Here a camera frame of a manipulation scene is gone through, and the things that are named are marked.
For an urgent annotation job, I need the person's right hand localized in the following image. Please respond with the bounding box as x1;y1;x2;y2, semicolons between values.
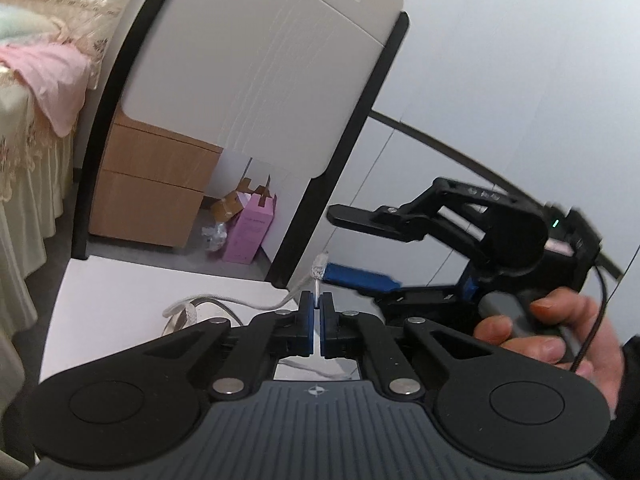
472;287;626;411

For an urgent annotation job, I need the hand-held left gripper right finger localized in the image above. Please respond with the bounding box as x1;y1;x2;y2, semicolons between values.
322;292;481;402

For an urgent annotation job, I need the cream quilted bed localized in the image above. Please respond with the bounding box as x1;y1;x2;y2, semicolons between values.
0;0;156;480

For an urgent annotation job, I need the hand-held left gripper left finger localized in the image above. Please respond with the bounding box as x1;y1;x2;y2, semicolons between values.
144;290;316;401

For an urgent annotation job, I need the wooden nightstand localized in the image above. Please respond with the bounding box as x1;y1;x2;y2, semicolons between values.
89;110;224;248

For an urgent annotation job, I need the pastel pillow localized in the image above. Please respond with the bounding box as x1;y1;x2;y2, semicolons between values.
0;5;56;48

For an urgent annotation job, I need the pink carton box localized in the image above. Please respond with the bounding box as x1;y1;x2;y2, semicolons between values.
221;192;277;264

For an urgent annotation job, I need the pink pastel duvet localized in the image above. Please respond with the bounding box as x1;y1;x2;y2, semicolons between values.
0;42;93;138

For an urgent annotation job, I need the brown cardboard box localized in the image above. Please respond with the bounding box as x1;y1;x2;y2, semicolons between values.
210;175;273;223

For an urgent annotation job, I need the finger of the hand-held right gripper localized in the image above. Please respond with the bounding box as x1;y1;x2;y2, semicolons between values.
322;261;481;333
326;178;501;256

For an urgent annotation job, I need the black cable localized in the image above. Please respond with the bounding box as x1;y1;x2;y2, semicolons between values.
570;255;623;373

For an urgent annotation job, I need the crumpled clear plastic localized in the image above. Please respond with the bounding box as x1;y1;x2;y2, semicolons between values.
201;221;229;253

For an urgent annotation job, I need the white shoelace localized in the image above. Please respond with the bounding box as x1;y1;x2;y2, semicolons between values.
162;251;329;333

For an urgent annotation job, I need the white chair with black frame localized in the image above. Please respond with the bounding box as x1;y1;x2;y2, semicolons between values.
40;0;411;386

